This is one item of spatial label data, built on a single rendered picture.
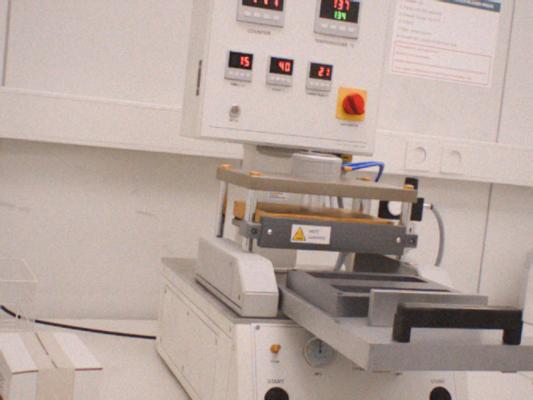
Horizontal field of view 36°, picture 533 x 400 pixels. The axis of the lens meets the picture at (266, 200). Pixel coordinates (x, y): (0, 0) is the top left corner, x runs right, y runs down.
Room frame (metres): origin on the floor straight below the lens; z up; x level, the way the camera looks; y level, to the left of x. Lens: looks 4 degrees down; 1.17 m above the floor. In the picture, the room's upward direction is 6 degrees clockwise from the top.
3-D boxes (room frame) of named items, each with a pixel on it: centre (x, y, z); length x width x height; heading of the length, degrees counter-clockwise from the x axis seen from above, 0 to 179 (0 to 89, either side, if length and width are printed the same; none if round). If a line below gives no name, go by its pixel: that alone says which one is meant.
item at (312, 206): (1.30, -0.08, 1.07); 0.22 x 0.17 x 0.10; 109
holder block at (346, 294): (1.05, -0.16, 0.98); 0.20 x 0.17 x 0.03; 109
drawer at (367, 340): (1.01, -0.17, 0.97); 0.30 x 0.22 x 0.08; 19
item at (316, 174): (1.33, -0.08, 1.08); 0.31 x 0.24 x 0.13; 109
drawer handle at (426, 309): (0.88, -0.22, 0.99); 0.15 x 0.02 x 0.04; 109
